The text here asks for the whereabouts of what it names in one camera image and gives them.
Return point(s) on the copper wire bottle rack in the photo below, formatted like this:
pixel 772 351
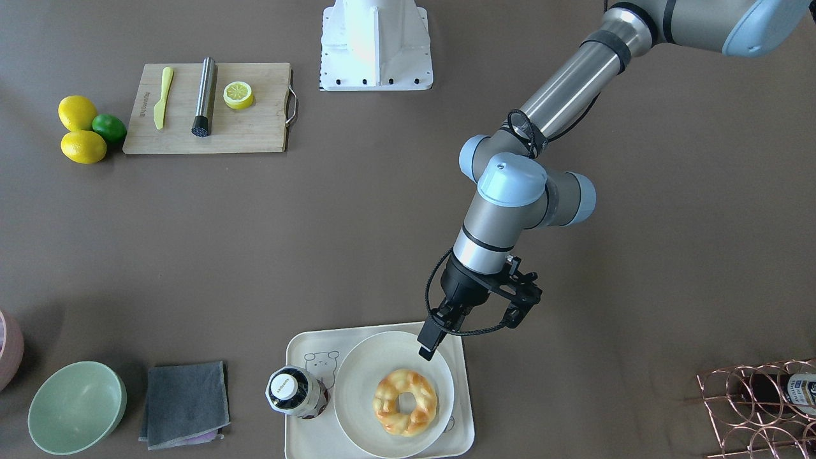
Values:
pixel 741 428

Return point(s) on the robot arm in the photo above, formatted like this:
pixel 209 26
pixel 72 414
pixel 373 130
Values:
pixel 516 193

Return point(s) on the pink bowl of ice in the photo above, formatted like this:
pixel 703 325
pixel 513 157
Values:
pixel 12 348

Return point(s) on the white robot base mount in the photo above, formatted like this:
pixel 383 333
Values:
pixel 375 46

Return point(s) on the grey folded cloth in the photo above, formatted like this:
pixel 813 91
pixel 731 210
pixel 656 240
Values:
pixel 185 405

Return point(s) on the lemon half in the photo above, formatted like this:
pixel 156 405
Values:
pixel 238 95

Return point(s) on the tea bottle on tray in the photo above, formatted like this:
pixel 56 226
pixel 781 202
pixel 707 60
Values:
pixel 294 391

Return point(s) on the green lime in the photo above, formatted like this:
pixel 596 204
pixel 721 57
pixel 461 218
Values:
pixel 110 128

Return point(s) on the green bowl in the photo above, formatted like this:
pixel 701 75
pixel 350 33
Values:
pixel 76 407

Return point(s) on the tea bottle in rack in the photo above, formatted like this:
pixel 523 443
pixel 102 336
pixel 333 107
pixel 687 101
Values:
pixel 785 393

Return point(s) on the braided donut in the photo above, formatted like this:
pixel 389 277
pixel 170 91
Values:
pixel 386 406

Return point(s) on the yellow plastic knife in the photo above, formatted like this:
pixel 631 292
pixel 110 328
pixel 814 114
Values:
pixel 167 75

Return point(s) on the bamboo cutting board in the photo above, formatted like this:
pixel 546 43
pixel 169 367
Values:
pixel 261 128

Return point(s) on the yellow lemon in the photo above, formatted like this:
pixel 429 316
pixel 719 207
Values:
pixel 84 147
pixel 77 113

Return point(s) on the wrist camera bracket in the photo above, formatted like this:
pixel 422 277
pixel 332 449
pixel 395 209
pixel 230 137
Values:
pixel 520 290

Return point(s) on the white rabbit tray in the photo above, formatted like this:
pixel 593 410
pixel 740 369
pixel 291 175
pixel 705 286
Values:
pixel 322 353

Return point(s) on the steel muddler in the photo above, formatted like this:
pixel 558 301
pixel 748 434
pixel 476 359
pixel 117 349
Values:
pixel 204 104

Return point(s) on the white round plate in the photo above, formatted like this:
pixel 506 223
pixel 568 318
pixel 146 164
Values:
pixel 359 375

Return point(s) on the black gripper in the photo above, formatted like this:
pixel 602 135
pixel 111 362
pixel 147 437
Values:
pixel 461 288

